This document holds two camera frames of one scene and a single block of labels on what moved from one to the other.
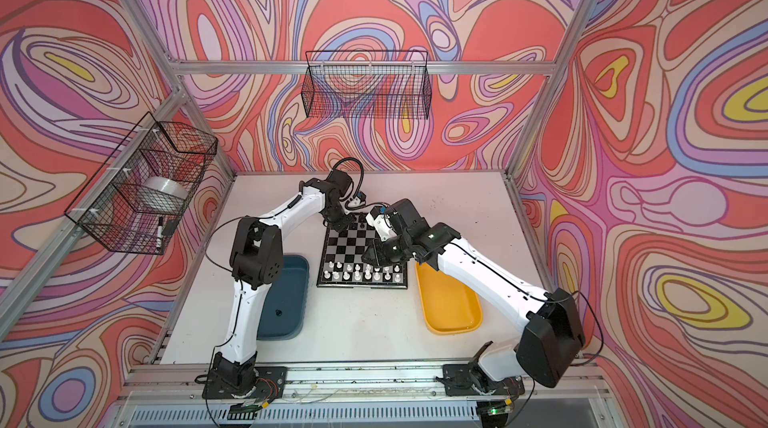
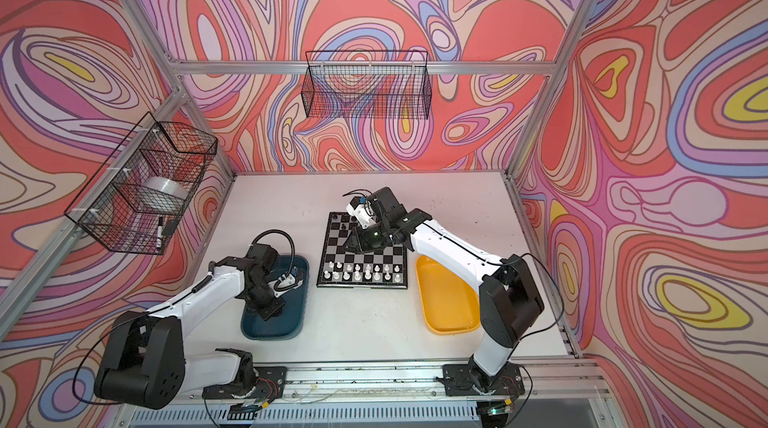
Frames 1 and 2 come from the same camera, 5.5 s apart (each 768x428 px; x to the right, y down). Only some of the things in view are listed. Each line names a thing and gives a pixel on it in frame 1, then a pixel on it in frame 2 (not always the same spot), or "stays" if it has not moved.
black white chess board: x=341 y=263 stays
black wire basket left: x=136 y=200 stays
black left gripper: x=342 y=227 to x=269 y=311
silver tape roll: x=169 y=186 stays
